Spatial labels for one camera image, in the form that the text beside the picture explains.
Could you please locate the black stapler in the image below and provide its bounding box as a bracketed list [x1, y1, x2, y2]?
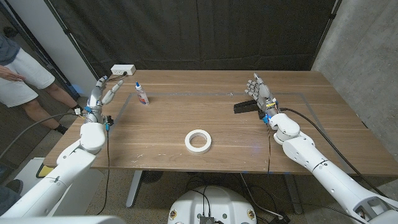
[233, 100, 261, 114]

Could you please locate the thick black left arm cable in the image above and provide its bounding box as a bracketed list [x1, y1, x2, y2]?
[0, 111, 85, 158]

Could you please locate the white robot chest shell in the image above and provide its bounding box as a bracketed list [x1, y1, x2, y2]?
[0, 216, 126, 224]

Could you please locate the black power adapter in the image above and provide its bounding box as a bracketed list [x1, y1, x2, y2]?
[269, 213, 292, 224]

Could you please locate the black backdrop stand pole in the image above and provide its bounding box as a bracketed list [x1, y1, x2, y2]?
[310, 0, 342, 71]
[43, 0, 104, 86]

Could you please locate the person in blue jeans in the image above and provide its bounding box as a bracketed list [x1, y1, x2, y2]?
[0, 179, 24, 216]

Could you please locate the black power strip cable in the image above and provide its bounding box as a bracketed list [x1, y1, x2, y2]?
[107, 71, 128, 83]

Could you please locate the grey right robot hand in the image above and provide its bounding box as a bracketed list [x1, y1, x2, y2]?
[244, 72, 279, 121]

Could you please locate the person in white shorts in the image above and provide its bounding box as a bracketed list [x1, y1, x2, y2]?
[0, 32, 84, 135]

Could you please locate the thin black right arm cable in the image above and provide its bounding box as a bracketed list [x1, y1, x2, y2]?
[266, 123, 272, 177]

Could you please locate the black round floor stand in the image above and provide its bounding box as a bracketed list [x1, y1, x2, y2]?
[141, 170, 164, 185]

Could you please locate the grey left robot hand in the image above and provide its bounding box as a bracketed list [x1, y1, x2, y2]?
[81, 75, 124, 125]

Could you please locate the yellow black floor pad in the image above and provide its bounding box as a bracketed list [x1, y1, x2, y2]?
[36, 164, 55, 179]

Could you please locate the white tape roll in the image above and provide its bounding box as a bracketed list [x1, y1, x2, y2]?
[184, 129, 213, 154]

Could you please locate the grey table leg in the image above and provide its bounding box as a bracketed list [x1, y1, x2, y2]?
[282, 174, 304, 215]

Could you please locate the white floor cable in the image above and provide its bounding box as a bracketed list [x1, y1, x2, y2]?
[239, 173, 282, 218]

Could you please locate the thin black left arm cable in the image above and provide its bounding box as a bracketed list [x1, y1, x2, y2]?
[95, 124, 111, 216]

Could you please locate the clear glue bottle blue cap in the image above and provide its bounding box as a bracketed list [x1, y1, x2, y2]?
[135, 82, 150, 106]

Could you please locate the white power strip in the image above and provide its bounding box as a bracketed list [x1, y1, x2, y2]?
[110, 64, 137, 76]

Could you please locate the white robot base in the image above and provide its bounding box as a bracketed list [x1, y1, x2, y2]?
[167, 185, 257, 224]

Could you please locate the black backdrop curtain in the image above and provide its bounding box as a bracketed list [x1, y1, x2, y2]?
[43, 0, 338, 85]

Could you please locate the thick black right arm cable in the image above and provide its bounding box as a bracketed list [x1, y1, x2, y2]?
[279, 107, 388, 198]

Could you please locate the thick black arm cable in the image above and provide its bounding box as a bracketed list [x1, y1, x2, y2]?
[279, 107, 388, 198]
[0, 111, 85, 158]

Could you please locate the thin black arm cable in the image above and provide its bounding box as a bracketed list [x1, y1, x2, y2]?
[266, 123, 272, 177]
[95, 124, 111, 216]

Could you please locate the white table leg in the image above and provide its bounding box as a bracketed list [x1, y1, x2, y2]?
[126, 170, 144, 208]

